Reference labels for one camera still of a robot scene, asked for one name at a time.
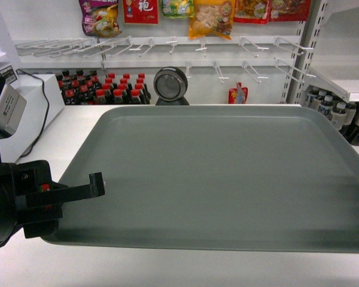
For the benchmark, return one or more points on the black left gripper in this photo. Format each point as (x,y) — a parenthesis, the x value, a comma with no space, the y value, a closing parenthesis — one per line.
(30,200)

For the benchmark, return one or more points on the grey silver serving tray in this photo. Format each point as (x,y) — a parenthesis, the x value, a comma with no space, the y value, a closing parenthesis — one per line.
(236,178)

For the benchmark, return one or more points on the white checkout table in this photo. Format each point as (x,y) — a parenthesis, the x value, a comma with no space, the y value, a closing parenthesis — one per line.
(35,262)

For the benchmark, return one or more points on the red cap soy sauce bottle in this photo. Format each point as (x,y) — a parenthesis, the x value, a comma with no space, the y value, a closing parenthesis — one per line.
(135,97)
(100,97)
(118,97)

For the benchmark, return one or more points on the black round barcode scanner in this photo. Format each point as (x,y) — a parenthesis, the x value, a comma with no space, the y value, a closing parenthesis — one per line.
(171,84)

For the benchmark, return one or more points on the red snack pouch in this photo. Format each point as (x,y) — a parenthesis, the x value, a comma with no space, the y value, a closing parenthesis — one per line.
(238,95)

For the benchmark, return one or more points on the purple snack bag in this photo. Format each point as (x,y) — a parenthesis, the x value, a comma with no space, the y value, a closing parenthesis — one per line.
(99,18)

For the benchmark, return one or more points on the red hanging snack packet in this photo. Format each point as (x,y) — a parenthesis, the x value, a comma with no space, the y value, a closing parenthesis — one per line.
(141,12)

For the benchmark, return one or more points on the green hanging snack bag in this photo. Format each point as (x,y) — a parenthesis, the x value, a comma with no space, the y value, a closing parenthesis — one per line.
(178,8)

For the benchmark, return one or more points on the yellow chips bag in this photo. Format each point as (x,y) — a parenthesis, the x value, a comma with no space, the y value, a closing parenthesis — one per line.
(212,18)

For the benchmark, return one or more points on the red hanging snack bag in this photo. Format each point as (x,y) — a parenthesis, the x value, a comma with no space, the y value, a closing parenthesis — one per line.
(251,11)

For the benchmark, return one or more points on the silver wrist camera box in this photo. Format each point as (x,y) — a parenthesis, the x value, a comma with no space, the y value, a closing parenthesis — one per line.
(12,107)

